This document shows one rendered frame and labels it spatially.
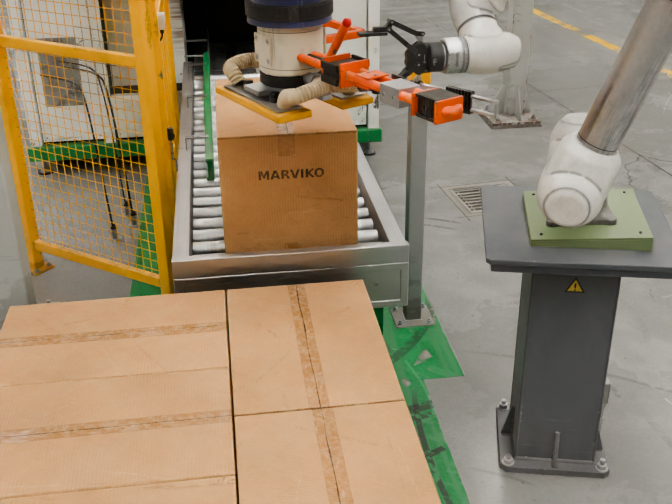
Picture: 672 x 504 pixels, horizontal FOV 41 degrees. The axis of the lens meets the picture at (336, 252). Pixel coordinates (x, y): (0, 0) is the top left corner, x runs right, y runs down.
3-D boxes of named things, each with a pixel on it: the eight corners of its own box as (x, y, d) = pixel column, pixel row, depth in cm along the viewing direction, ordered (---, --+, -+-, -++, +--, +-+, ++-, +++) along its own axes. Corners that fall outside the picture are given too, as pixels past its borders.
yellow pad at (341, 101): (274, 81, 254) (274, 64, 252) (304, 75, 259) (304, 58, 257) (342, 110, 229) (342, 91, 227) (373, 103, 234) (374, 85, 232)
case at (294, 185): (222, 188, 321) (214, 79, 303) (333, 182, 326) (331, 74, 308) (226, 264, 268) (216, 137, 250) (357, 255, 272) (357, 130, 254)
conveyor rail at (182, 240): (186, 97, 473) (183, 61, 465) (195, 96, 474) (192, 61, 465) (177, 317, 268) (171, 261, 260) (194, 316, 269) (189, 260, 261)
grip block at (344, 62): (318, 81, 217) (318, 57, 214) (351, 75, 222) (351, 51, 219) (338, 89, 211) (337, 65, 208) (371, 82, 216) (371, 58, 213)
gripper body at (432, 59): (446, 42, 220) (410, 45, 218) (445, 76, 223) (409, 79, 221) (436, 36, 226) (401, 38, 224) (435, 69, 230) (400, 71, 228)
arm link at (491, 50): (461, 84, 229) (449, 42, 234) (517, 80, 232) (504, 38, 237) (473, 59, 219) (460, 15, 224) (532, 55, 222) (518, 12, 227)
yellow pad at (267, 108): (215, 93, 245) (213, 75, 243) (247, 86, 250) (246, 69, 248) (278, 125, 220) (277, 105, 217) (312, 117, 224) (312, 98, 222)
